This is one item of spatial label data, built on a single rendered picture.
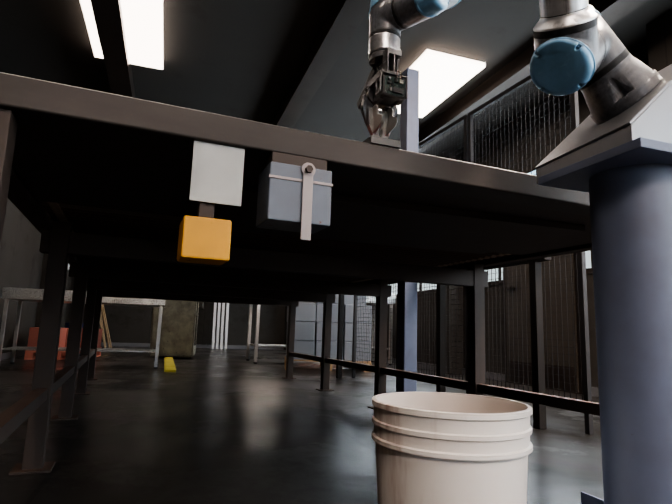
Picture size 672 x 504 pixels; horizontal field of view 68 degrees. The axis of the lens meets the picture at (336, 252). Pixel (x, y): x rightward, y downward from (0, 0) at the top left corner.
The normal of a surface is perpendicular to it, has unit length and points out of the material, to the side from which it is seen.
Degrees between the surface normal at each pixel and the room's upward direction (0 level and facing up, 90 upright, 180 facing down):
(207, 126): 90
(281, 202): 90
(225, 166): 90
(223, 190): 90
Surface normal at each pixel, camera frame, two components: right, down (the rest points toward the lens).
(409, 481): -0.62, -0.09
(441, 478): -0.33, -0.11
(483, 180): 0.39, -0.13
